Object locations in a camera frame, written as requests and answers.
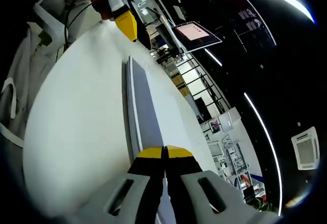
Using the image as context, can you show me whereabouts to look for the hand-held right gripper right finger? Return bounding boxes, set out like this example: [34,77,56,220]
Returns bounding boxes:
[165,144,282,224]

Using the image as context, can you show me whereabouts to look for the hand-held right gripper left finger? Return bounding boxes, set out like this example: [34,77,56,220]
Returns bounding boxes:
[74,146,165,224]

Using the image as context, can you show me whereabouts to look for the white paper document stack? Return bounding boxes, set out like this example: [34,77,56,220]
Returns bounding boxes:
[121,55,166,163]

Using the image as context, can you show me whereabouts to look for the rolling monitor stand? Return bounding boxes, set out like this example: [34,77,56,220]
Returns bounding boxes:
[143,0,191,63]

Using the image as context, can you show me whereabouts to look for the computer monitor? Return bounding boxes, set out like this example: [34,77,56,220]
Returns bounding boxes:
[171,21,223,53]

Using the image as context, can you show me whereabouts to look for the small kiosk screen on stand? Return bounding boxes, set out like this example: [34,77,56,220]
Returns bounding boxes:
[208,120,221,135]

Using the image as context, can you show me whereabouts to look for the person's light grey trousers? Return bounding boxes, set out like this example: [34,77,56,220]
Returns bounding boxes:
[0,0,103,163]

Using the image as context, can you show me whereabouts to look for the large dark overhead screen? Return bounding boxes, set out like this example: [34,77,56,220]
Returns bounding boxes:
[229,0,278,53]

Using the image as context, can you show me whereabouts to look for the ceiling air conditioner unit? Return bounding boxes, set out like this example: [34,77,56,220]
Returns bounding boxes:
[291,126,320,170]

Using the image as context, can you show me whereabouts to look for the white wall shelving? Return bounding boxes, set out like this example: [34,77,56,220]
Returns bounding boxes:
[206,137,266,204]

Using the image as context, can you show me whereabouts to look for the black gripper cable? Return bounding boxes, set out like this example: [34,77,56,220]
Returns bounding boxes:
[62,0,94,48]

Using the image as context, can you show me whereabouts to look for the wall mounted display screen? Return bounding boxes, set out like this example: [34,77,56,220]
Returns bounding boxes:
[218,111,242,133]

